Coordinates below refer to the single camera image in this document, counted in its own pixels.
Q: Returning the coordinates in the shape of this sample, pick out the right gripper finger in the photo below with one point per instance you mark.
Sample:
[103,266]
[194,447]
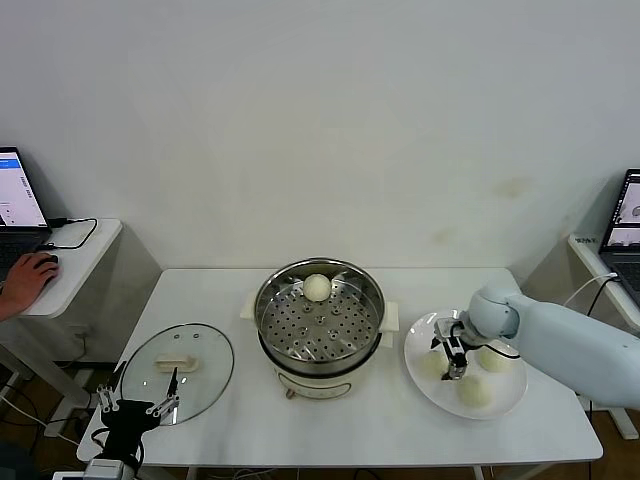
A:
[456,372]
[436,343]

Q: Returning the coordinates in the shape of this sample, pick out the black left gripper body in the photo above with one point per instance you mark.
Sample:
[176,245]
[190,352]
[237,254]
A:
[127,422]

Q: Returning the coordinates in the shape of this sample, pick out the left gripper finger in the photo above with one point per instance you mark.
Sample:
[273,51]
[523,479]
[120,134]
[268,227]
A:
[109,395]
[170,400]

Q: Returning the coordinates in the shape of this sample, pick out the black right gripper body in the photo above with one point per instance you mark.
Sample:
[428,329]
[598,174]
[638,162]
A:
[456,352]

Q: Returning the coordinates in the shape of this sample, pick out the white steamed baozi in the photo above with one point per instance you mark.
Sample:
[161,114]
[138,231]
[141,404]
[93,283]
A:
[431,367]
[316,288]
[497,362]
[476,392]

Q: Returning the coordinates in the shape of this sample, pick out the round glass pot lid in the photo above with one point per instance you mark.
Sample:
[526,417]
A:
[210,370]

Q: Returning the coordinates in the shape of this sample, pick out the black computer mouse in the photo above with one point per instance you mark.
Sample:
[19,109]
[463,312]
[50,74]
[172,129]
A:
[52,259]

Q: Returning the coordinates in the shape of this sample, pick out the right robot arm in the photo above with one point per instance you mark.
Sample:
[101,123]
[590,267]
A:
[575,340]

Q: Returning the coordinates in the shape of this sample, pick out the person's bare forearm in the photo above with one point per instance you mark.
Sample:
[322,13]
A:
[6,309]

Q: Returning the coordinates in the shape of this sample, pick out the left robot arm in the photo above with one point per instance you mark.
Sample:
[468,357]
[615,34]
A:
[107,470]

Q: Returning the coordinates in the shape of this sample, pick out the stainless steel steamer basket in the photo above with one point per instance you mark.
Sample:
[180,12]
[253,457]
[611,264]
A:
[350,340]

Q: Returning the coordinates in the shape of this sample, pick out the person's bare hand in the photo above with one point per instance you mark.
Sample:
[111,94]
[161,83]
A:
[32,280]

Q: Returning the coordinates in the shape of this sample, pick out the white round plate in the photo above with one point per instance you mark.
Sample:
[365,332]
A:
[435,395]

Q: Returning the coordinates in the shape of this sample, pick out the cream electric cooker base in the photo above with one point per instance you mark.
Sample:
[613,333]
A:
[320,387]

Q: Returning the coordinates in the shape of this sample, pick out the black laptop with mouse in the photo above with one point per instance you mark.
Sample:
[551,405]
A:
[15,200]

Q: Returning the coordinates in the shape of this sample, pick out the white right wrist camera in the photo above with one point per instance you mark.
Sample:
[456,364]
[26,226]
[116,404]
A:
[442,329]

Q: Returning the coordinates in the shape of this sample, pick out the white wall outlet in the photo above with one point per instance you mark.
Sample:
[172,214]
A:
[84,331]

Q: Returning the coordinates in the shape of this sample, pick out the grey laptop showing camera views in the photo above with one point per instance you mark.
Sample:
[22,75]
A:
[622,225]

